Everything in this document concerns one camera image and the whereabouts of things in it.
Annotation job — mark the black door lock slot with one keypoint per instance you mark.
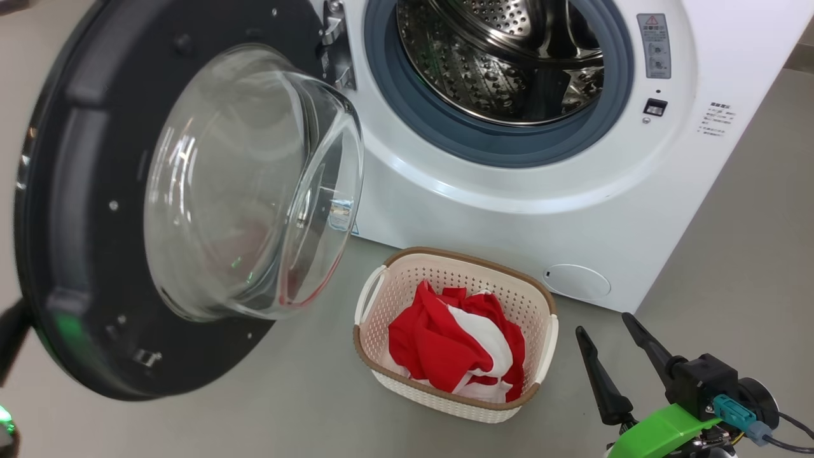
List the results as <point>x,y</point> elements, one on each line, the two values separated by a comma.
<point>655,107</point>

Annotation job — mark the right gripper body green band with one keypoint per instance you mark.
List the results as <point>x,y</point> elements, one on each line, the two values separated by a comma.
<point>661,432</point>

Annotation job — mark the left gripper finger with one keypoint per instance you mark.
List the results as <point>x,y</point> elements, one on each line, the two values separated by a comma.
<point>13,337</point>

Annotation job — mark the grey warning sticker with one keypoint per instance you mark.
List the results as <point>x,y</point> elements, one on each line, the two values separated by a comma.
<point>654,44</point>

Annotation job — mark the teal connector on right gripper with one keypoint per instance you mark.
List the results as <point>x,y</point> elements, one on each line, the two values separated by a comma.
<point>731,407</point>

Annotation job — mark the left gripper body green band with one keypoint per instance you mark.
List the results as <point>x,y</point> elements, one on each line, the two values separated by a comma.
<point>5,439</point>

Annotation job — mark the black round glass washer door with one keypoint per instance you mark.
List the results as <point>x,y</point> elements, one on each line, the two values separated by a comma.
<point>82,191</point>

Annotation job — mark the round white filter cover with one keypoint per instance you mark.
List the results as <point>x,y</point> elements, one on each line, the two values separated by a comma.
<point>577,282</point>

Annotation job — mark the steel perforated washer drum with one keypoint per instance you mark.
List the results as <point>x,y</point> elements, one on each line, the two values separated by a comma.
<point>470,70</point>

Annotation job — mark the white front-load washing machine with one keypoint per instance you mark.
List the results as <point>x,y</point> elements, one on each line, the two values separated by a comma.
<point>509,216</point>

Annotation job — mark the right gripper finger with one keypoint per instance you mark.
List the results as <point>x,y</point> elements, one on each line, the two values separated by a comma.
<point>655,353</point>
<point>607,394</point>

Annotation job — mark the grey rubber door gasket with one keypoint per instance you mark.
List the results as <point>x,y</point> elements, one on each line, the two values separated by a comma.
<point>407,108</point>

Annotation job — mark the cream perforated laundry basket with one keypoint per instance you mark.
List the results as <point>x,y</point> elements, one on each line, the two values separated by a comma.
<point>458,267</point>

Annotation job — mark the metal door hinge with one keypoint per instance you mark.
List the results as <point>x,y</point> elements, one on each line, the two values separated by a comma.
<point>337,51</point>

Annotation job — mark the red and white garment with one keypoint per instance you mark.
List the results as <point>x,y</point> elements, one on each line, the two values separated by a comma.
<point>432,343</point>

